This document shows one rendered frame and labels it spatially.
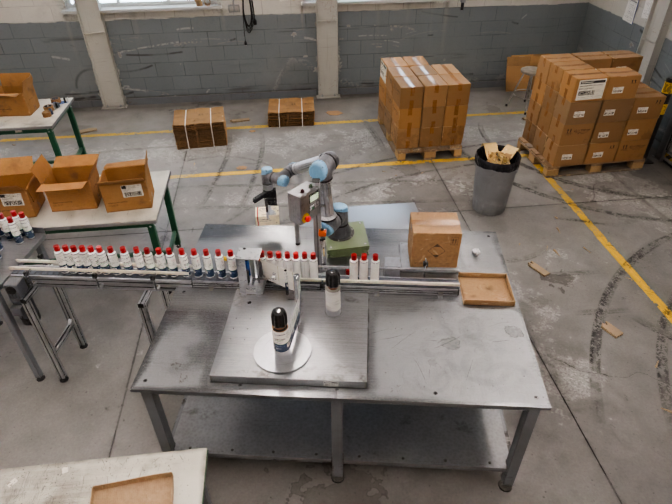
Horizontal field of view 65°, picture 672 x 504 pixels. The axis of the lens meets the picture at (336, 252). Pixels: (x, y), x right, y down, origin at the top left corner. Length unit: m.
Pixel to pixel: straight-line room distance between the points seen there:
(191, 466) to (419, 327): 1.40
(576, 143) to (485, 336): 3.78
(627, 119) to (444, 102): 1.97
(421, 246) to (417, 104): 3.21
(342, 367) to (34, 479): 1.47
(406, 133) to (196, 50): 3.47
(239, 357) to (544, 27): 7.43
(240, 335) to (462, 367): 1.21
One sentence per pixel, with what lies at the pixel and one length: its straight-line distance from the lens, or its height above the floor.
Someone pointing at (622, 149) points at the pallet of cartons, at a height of 0.29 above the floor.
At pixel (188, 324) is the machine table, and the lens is 3.18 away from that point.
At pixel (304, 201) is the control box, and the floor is 1.44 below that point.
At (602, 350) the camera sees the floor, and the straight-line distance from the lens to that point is 4.48.
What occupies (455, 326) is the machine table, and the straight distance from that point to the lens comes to 3.11.
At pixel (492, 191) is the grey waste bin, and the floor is 0.30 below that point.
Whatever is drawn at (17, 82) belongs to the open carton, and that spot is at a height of 1.05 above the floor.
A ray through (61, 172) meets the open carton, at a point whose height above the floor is 0.98.
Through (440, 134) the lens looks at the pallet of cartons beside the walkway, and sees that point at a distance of 6.56.
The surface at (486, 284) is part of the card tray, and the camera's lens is 3.42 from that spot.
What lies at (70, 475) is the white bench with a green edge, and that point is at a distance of 2.79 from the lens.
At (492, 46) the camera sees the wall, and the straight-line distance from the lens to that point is 8.90.
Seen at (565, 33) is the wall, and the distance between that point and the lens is 9.34.
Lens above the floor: 2.99
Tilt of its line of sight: 37 degrees down
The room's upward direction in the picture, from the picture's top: 1 degrees counter-clockwise
